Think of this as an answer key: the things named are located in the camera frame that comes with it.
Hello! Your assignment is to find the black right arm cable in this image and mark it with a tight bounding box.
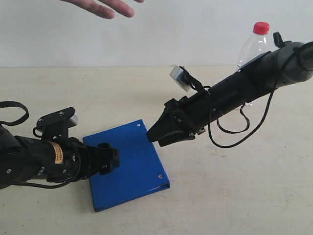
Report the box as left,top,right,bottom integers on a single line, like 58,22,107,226
207,44,309,148

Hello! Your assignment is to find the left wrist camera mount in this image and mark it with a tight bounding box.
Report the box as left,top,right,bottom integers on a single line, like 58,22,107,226
32,107,78,141

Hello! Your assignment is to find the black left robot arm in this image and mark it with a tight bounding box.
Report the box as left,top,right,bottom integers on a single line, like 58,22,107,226
0,127,120,189

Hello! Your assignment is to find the clear water bottle red label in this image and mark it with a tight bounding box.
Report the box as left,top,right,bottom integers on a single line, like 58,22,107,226
237,22,270,70

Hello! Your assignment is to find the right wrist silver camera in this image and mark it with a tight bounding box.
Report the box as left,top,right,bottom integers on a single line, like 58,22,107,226
170,65,191,92

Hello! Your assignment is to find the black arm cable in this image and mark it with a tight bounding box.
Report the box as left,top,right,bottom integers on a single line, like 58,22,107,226
0,100,29,126
207,44,309,148

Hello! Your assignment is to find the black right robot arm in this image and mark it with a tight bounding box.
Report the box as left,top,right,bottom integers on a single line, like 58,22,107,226
146,41,313,146

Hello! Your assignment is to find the blue binder folder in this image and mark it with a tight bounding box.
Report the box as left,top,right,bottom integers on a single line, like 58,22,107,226
83,119,170,212

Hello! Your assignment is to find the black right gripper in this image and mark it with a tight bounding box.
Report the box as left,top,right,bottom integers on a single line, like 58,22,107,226
146,90,210,147

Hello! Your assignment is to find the person's open bare hand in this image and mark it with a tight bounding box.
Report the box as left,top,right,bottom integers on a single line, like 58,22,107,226
63,0,135,19

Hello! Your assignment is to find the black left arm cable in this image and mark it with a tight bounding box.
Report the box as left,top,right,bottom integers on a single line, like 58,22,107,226
0,100,29,126

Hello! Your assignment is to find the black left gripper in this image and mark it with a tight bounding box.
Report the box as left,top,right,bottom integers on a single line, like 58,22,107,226
73,142,120,181

